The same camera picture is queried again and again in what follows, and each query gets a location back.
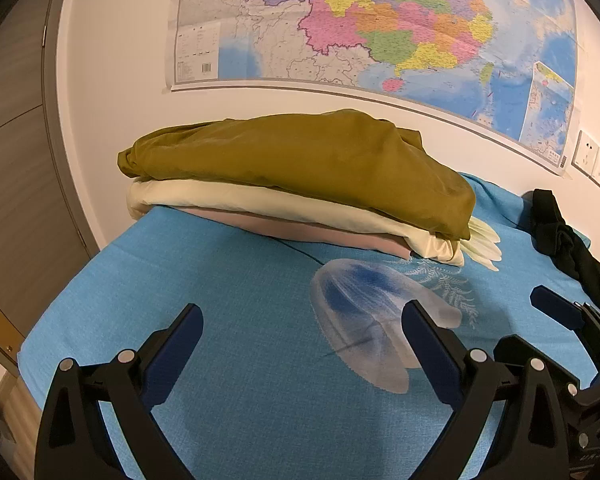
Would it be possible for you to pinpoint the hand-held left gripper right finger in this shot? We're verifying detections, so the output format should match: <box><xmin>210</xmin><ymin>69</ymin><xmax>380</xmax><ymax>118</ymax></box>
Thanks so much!
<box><xmin>401</xmin><ymin>300</ymin><xmax>570</xmax><ymax>480</ymax></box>

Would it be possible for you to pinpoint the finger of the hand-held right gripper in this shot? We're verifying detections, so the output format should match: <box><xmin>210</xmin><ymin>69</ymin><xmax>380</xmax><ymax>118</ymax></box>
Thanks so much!
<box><xmin>530</xmin><ymin>285</ymin><xmax>600</xmax><ymax>376</ymax></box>
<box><xmin>494</xmin><ymin>334</ymin><xmax>581</xmax><ymax>403</ymax></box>

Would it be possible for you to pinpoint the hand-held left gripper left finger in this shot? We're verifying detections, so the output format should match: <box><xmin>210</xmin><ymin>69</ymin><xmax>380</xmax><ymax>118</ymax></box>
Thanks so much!
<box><xmin>34</xmin><ymin>303</ymin><xmax>204</xmax><ymax>480</ymax></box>

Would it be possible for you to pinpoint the olive brown jacket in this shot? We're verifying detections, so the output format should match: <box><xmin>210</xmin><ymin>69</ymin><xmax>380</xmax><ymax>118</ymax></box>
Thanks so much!
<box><xmin>117</xmin><ymin>108</ymin><xmax>477</xmax><ymax>241</ymax></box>

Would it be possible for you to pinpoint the black garment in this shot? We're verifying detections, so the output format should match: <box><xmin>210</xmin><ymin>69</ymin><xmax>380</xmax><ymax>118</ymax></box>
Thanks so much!
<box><xmin>530</xmin><ymin>189</ymin><xmax>600</xmax><ymax>311</ymax></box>

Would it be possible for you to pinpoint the blue printed bed sheet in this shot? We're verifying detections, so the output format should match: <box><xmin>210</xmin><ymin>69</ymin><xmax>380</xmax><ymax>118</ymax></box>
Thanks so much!
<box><xmin>17</xmin><ymin>172</ymin><xmax>600</xmax><ymax>480</ymax></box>

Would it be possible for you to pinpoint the cream garment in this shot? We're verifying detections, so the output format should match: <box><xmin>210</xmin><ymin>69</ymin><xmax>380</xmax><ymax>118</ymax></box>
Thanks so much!
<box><xmin>126</xmin><ymin>180</ymin><xmax>466</xmax><ymax>267</ymax></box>

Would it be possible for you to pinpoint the pink garment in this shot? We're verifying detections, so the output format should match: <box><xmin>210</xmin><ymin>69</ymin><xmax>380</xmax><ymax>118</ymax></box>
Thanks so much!
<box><xmin>172</xmin><ymin>205</ymin><xmax>413</xmax><ymax>261</ymax></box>

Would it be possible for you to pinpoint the grey wardrobe door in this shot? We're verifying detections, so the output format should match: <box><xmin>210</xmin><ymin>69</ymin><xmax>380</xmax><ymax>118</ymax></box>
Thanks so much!
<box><xmin>0</xmin><ymin>0</ymin><xmax>101</xmax><ymax>371</ymax></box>

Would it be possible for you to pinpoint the colourful wall map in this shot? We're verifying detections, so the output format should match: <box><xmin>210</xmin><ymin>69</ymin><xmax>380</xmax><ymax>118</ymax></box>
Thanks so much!
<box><xmin>161</xmin><ymin>0</ymin><xmax>580</xmax><ymax>177</ymax></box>

